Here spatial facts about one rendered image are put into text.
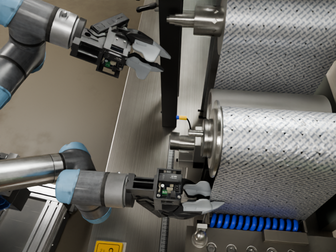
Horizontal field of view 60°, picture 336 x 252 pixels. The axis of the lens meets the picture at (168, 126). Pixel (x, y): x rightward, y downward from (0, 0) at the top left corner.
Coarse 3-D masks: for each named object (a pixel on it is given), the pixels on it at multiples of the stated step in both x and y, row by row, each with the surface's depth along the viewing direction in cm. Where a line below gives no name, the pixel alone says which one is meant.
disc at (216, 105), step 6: (216, 102) 53; (216, 108) 52; (216, 114) 52; (216, 132) 50; (216, 138) 49; (216, 144) 49; (216, 150) 49; (216, 156) 49; (216, 162) 49; (216, 168) 50; (210, 174) 55
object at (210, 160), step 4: (212, 112) 55; (212, 116) 55; (216, 120) 51; (216, 124) 51; (216, 128) 50; (220, 136) 50; (220, 140) 50; (212, 144) 52; (220, 144) 50; (212, 148) 51; (220, 148) 50; (212, 152) 51; (220, 152) 50; (212, 156) 51; (220, 156) 51; (208, 160) 57; (212, 160) 51; (208, 164) 56; (212, 164) 52
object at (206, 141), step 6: (204, 120) 54; (210, 120) 54; (204, 126) 53; (210, 126) 53; (204, 132) 52; (210, 132) 52; (204, 138) 52; (210, 138) 52; (204, 144) 52; (210, 144) 52; (204, 150) 53; (210, 150) 53; (204, 156) 54
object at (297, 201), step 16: (224, 192) 60; (240, 192) 60; (256, 192) 59; (272, 192) 58; (288, 192) 58; (304, 192) 57; (320, 192) 57; (224, 208) 68; (240, 208) 67; (256, 208) 66; (272, 208) 65; (288, 208) 64; (304, 208) 64
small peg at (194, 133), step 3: (189, 129) 54; (189, 132) 53; (192, 132) 53; (195, 132) 53; (198, 132) 53; (201, 132) 53; (189, 135) 54; (192, 135) 53; (195, 135) 53; (198, 135) 53; (201, 135) 53
